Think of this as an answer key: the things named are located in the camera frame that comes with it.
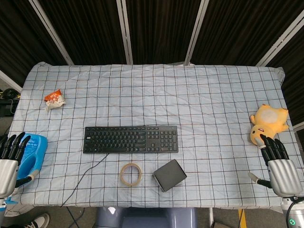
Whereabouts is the black keyboard cable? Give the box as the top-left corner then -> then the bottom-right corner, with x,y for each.
60,152 -> 110,208

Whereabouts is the black folding screen partition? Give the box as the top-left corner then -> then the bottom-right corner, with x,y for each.
0,0 -> 304,129

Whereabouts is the clear adhesive tape roll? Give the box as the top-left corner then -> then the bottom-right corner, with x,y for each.
119,163 -> 143,187

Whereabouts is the orange white snack bag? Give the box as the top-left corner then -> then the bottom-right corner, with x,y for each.
44,89 -> 66,112

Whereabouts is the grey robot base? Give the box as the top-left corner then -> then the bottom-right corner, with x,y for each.
95,207 -> 197,228

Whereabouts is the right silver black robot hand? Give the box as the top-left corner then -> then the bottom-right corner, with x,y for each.
248,134 -> 303,197

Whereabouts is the black white sneaker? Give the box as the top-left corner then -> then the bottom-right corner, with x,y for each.
23,213 -> 51,228

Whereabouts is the dark grey cardboard box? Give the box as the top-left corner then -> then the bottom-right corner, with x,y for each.
152,159 -> 187,192

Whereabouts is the blue plastic detergent jug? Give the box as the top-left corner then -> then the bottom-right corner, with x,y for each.
16,133 -> 48,183

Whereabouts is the blue checked tablecloth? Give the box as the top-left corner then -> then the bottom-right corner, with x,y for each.
4,61 -> 300,210

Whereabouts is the yellow plush toy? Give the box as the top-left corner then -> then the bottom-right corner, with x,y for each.
249,104 -> 290,146

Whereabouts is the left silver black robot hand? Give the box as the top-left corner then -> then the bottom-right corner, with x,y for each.
0,132 -> 38,199

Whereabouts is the black computer keyboard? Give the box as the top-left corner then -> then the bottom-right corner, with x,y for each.
83,125 -> 179,154

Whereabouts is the black equipment with cables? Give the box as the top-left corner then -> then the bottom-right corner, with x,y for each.
0,87 -> 22,117

